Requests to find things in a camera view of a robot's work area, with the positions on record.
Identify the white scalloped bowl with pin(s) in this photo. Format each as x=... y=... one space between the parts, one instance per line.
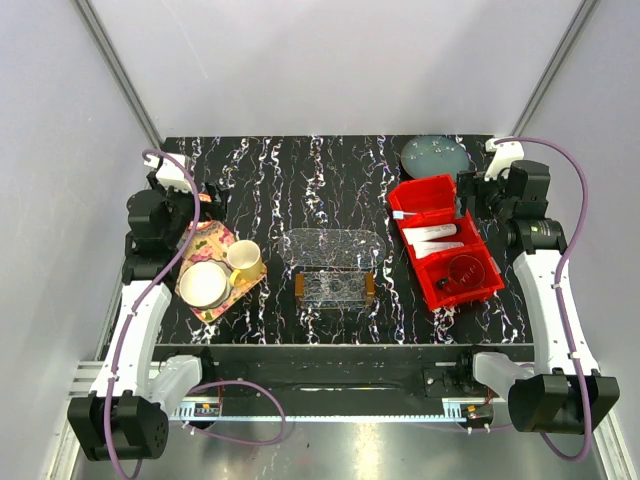
x=204 y=284

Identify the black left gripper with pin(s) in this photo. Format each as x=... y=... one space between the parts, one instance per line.
x=217 y=209

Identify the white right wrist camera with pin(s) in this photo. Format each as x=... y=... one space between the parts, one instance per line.
x=505 y=152

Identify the blue and white toothbrush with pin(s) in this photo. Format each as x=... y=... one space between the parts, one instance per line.
x=426 y=216

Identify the red translucent cup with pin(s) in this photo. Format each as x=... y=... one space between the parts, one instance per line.
x=466 y=271

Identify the floral serving tray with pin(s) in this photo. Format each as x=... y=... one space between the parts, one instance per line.
x=211 y=244

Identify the grey round plate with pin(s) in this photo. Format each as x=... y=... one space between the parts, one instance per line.
x=433 y=155

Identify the clear holder with wooden ends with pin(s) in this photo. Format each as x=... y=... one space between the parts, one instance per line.
x=341 y=290

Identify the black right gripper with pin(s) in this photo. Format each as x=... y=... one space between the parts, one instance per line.
x=470 y=184

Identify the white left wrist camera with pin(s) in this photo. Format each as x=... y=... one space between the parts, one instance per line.
x=167 y=174

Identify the clear glass oval tray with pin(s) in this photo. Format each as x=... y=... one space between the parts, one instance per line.
x=332 y=248

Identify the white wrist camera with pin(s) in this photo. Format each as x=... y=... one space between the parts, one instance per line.
x=167 y=174
x=505 y=152

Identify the white toothpaste tube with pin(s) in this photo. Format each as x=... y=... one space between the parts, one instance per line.
x=415 y=235
x=425 y=248

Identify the red plastic compartment bin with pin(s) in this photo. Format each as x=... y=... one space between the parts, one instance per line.
x=439 y=192

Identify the cream and yellow mug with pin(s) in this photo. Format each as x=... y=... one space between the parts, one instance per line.
x=245 y=260

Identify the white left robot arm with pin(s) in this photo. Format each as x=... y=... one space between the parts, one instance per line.
x=125 y=414

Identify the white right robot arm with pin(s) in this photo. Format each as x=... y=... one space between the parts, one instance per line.
x=565 y=392

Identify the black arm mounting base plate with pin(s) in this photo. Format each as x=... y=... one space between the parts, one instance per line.
x=424 y=370

